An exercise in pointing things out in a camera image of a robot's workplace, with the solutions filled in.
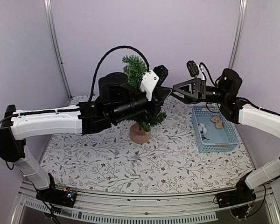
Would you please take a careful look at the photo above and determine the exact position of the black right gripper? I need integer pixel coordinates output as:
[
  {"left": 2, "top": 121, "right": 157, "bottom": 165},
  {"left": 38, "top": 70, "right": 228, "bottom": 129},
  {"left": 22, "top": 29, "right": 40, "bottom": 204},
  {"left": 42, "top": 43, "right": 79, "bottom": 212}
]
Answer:
[{"left": 172, "top": 77, "right": 229, "bottom": 105}]

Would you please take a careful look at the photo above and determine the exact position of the small green christmas tree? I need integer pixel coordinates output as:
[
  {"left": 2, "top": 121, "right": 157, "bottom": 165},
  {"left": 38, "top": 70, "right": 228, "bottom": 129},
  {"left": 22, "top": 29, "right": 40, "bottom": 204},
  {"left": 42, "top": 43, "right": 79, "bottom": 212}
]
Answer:
[{"left": 121, "top": 55, "right": 168, "bottom": 144}]

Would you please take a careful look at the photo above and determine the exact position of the white cotton berry sprig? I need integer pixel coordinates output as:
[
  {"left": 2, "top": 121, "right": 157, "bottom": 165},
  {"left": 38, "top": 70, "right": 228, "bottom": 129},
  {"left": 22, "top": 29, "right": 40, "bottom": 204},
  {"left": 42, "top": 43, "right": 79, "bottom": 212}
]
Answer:
[{"left": 198, "top": 123, "right": 208, "bottom": 134}]

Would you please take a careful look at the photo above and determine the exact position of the light blue plastic basket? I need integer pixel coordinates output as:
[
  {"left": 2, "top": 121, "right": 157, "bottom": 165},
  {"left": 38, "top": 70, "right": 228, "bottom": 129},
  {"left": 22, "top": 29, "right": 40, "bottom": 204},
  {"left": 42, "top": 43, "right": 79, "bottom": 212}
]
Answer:
[{"left": 191, "top": 105, "right": 239, "bottom": 153}]

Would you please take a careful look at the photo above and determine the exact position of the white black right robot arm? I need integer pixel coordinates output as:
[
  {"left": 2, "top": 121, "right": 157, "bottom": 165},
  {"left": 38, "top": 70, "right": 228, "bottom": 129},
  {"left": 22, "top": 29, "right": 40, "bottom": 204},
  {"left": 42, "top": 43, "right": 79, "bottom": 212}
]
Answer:
[{"left": 173, "top": 68, "right": 280, "bottom": 206}]

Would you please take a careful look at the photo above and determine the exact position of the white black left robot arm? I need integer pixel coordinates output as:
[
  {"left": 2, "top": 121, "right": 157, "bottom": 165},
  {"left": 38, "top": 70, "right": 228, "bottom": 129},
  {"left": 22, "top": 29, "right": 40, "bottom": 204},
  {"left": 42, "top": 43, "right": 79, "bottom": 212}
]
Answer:
[{"left": 0, "top": 66, "right": 170, "bottom": 203}]

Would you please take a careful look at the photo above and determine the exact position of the floral patterned table mat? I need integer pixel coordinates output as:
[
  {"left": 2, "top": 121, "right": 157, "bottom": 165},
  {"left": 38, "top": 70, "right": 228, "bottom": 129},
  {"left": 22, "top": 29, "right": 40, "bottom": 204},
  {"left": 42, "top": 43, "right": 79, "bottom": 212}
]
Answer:
[{"left": 40, "top": 97, "right": 254, "bottom": 194}]

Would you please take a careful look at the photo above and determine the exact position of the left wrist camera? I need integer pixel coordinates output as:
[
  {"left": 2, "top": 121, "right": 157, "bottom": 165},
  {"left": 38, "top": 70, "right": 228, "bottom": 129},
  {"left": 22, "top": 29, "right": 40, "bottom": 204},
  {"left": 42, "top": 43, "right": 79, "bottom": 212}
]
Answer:
[{"left": 139, "top": 65, "right": 168, "bottom": 101}]

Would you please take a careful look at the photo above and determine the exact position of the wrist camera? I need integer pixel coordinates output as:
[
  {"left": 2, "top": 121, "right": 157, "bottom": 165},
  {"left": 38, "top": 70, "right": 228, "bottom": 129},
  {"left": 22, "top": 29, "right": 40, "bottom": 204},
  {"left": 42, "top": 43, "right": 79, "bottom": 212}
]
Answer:
[
  {"left": 186, "top": 60, "right": 207, "bottom": 81},
  {"left": 139, "top": 65, "right": 168, "bottom": 101}
]

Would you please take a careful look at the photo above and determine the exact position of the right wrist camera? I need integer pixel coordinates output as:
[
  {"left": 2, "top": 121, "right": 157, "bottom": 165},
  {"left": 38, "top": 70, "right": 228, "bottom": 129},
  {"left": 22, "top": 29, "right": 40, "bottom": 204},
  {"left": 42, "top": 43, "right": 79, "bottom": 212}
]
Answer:
[{"left": 186, "top": 60, "right": 207, "bottom": 81}]

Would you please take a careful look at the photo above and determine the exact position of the right aluminium frame post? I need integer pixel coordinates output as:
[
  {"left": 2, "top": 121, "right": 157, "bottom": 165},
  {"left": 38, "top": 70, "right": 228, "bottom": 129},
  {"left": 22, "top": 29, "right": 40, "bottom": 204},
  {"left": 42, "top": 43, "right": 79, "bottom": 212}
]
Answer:
[{"left": 228, "top": 0, "right": 247, "bottom": 69}]

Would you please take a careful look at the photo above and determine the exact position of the aluminium frame post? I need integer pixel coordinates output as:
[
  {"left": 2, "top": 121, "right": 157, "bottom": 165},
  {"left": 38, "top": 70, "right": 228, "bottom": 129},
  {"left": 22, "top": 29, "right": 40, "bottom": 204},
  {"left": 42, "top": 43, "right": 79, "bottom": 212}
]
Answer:
[
  {"left": 43, "top": 0, "right": 72, "bottom": 99},
  {"left": 228, "top": 0, "right": 247, "bottom": 69}
]

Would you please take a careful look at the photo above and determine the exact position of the aluminium front rail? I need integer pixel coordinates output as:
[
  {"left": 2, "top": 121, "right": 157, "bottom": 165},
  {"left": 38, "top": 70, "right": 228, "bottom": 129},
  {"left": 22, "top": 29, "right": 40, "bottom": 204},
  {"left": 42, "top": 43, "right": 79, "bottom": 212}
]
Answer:
[{"left": 11, "top": 181, "right": 280, "bottom": 224}]

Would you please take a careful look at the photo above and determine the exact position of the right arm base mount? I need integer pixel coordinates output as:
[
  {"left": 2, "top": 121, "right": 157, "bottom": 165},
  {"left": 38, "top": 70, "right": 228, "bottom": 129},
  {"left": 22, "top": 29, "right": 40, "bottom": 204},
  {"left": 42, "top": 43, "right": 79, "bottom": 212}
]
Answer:
[{"left": 213, "top": 190, "right": 256, "bottom": 219}]

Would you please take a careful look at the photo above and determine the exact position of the left aluminium frame post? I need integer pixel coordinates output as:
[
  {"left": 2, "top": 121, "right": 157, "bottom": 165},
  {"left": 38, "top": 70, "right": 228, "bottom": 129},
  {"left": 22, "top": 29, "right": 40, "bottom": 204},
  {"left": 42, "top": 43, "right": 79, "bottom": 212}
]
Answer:
[{"left": 43, "top": 0, "right": 72, "bottom": 99}]

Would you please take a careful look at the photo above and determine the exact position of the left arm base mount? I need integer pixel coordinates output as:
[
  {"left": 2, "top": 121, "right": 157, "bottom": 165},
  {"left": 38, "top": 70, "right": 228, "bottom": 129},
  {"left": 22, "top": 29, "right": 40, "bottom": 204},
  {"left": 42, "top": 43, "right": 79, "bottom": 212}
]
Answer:
[{"left": 36, "top": 187, "right": 77, "bottom": 208}]

